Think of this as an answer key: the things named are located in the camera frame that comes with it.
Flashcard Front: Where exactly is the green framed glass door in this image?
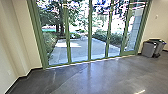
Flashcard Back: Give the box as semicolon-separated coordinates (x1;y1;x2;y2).
119;0;153;57

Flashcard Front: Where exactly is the grey trash bin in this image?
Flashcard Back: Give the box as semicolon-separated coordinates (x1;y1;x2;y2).
141;40;158;59

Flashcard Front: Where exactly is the green framed window wall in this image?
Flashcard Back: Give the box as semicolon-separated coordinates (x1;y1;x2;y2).
27;0;127;70

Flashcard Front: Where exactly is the white wall switch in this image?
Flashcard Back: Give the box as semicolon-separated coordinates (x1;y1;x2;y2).
154;14;160;20

